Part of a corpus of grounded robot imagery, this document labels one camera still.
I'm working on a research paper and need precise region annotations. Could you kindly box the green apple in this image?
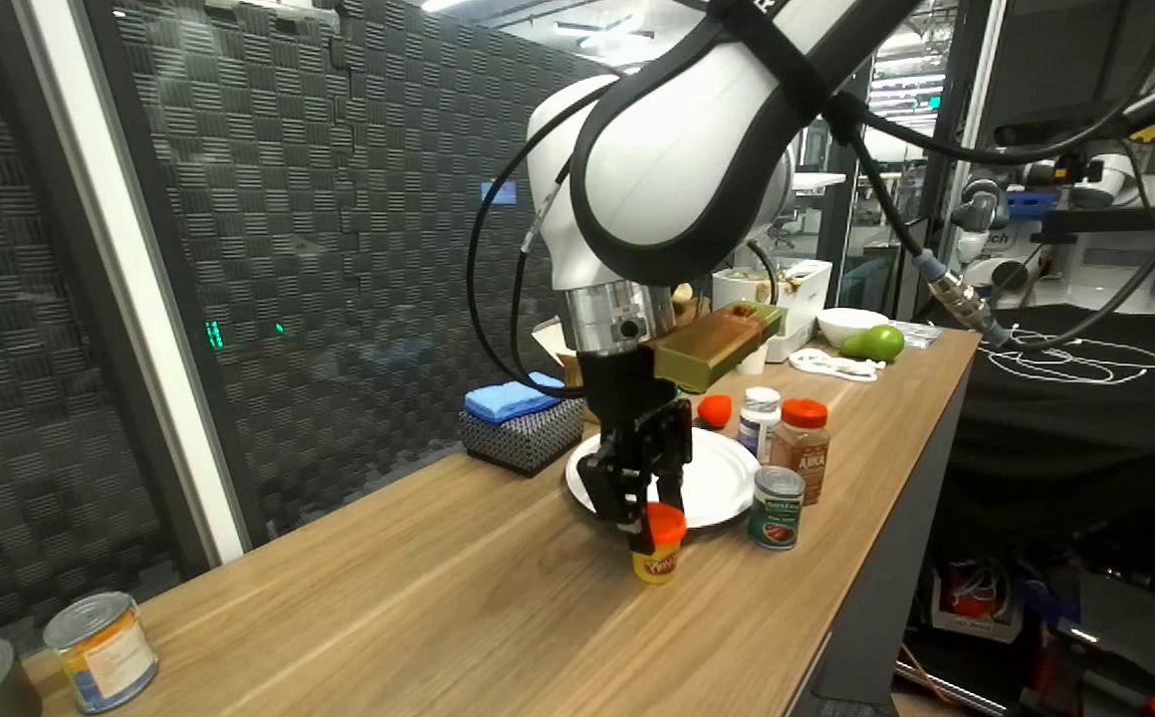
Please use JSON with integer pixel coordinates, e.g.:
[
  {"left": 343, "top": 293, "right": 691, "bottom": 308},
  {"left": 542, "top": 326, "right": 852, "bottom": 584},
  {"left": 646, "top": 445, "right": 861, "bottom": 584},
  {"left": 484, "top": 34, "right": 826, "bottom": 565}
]
[{"left": 841, "top": 321, "right": 906, "bottom": 361}]

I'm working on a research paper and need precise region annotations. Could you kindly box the green-label food can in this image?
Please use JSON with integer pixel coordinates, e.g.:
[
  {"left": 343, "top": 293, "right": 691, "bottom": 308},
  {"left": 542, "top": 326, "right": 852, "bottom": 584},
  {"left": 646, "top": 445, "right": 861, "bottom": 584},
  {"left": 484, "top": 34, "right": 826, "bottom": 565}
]
[{"left": 745, "top": 467, "right": 806, "bottom": 551}]

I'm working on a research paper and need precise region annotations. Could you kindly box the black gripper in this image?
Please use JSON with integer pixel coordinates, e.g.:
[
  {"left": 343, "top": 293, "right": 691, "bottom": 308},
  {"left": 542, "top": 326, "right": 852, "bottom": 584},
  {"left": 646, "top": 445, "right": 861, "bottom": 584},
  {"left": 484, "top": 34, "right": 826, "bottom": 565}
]
[{"left": 577, "top": 345, "right": 692, "bottom": 553}]

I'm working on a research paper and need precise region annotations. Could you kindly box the yellow-green wrist camera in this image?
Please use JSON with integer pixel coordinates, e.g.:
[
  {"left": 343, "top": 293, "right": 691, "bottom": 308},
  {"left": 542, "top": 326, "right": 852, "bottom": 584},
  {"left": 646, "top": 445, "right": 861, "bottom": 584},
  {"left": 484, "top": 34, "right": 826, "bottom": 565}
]
[{"left": 652, "top": 303, "right": 784, "bottom": 395}]

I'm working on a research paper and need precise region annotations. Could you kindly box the red toy strawberry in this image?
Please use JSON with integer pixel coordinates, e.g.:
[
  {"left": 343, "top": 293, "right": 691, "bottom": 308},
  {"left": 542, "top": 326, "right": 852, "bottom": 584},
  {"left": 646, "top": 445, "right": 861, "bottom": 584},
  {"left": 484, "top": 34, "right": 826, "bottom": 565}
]
[{"left": 699, "top": 395, "right": 732, "bottom": 431}]

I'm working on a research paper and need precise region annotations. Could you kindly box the red-lid spice jar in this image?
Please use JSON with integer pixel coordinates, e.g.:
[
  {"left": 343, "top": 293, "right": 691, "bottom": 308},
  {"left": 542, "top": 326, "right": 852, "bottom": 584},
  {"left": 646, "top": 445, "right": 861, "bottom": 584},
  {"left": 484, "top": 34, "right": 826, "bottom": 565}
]
[{"left": 764, "top": 398, "right": 828, "bottom": 507}]

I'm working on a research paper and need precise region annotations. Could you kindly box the orange-lid play-doh tub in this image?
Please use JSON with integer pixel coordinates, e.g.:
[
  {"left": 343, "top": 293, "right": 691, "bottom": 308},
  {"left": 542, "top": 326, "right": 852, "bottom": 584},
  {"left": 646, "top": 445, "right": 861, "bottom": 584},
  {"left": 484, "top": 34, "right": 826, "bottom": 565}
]
[{"left": 635, "top": 503, "right": 691, "bottom": 584}]

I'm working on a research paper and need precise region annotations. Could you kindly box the white coiled cable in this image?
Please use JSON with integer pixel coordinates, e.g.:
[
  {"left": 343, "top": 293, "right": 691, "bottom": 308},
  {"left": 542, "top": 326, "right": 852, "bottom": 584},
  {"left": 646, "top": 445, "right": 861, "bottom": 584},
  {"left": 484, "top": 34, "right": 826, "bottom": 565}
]
[{"left": 975, "top": 320, "right": 1155, "bottom": 389}]

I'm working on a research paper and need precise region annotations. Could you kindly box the white supplement bottle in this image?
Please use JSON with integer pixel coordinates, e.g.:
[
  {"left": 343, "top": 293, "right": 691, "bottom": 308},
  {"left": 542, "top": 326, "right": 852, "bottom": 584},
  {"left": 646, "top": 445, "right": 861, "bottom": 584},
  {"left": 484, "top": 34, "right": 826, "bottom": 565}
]
[{"left": 737, "top": 388, "right": 783, "bottom": 458}]

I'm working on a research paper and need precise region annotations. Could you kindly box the white bowl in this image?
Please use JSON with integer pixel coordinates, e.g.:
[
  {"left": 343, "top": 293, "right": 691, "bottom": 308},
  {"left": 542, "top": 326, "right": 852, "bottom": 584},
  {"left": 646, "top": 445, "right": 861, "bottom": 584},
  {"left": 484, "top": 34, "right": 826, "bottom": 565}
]
[{"left": 816, "top": 308, "right": 889, "bottom": 349}]

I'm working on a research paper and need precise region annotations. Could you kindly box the tin can orange label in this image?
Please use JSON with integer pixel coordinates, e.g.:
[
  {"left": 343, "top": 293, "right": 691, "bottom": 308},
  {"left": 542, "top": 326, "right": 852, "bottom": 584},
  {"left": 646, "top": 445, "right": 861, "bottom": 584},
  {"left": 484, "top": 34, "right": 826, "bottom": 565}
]
[{"left": 46, "top": 588, "right": 161, "bottom": 717}]

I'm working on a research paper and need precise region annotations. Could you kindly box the blue folded cloth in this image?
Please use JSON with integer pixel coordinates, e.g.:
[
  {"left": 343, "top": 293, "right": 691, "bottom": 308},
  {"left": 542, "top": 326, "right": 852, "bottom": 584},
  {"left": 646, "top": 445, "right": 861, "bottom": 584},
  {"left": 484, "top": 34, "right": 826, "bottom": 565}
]
[{"left": 464, "top": 384, "right": 559, "bottom": 425}]

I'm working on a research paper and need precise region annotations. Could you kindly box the white paper plate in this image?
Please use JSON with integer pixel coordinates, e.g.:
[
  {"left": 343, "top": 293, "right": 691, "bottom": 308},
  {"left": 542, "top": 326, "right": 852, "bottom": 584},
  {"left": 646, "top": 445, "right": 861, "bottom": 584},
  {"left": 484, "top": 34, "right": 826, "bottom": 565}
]
[{"left": 562, "top": 425, "right": 764, "bottom": 534}]

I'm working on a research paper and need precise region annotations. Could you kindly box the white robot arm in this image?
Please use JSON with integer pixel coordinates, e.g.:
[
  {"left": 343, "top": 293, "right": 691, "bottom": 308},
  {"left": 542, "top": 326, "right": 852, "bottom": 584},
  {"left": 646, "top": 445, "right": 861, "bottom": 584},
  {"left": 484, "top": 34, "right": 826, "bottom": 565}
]
[{"left": 528, "top": 0, "right": 921, "bottom": 553}]

